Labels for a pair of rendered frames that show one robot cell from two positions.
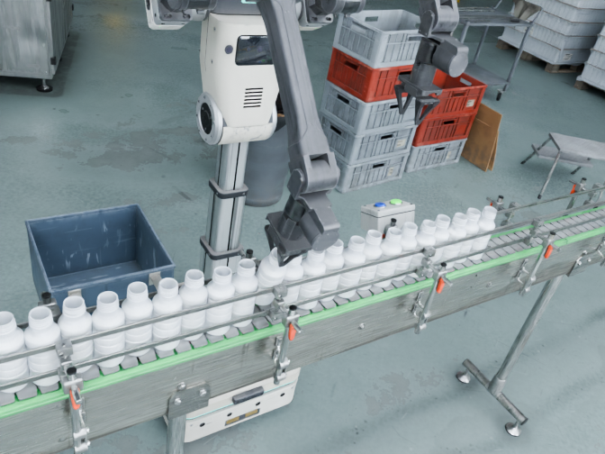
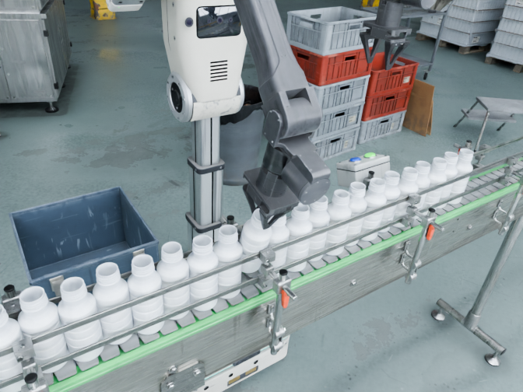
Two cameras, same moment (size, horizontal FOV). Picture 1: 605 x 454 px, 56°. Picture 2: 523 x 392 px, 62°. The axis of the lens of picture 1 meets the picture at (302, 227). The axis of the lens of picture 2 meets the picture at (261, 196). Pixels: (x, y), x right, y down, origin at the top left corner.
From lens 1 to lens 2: 36 cm
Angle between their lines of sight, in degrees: 2
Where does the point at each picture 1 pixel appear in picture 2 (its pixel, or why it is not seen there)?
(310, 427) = (306, 378)
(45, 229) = (30, 219)
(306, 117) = (277, 48)
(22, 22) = (26, 56)
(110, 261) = (100, 244)
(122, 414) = not seen: outside the picture
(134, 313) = (107, 298)
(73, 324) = (34, 320)
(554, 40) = (463, 26)
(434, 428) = (419, 366)
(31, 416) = not seen: outside the picture
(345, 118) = not seen: hidden behind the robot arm
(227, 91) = (192, 66)
